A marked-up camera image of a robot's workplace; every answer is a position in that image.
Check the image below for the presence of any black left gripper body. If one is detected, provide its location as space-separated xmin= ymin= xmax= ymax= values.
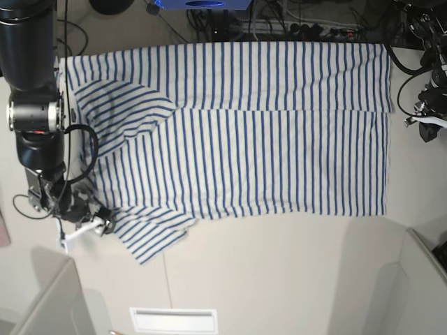
xmin=414 ymin=89 xmax=446 ymax=120

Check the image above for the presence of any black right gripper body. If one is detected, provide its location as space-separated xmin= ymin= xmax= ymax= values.
xmin=52 ymin=185 xmax=105 ymax=225

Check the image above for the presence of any blue white striped T-shirt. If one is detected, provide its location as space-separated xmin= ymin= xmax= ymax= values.
xmin=59 ymin=42 xmax=392 ymax=264

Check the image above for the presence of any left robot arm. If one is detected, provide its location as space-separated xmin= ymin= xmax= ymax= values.
xmin=383 ymin=1 xmax=446 ymax=142

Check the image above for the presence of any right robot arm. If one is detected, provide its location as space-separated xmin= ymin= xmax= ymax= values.
xmin=1 ymin=1 xmax=115 ymax=235

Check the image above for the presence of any white table slot plate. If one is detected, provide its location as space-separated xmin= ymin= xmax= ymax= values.
xmin=129 ymin=308 xmax=219 ymax=334

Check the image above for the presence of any black keyboard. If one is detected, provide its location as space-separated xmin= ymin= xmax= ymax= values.
xmin=431 ymin=241 xmax=447 ymax=271

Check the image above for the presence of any white power strip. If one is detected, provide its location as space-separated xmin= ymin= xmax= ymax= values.
xmin=235 ymin=19 xmax=362 ymax=39

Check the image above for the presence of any blue box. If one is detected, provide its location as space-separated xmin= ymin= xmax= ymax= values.
xmin=154 ymin=0 xmax=252 ymax=10

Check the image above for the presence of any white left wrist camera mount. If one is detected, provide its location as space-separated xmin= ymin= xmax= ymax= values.
xmin=404 ymin=116 xmax=447 ymax=129

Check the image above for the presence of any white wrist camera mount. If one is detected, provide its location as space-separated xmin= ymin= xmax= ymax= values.
xmin=56 ymin=218 xmax=107 ymax=253
xmin=404 ymin=116 xmax=447 ymax=129

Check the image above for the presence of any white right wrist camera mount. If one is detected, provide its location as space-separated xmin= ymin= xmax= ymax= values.
xmin=56 ymin=218 xmax=107 ymax=253

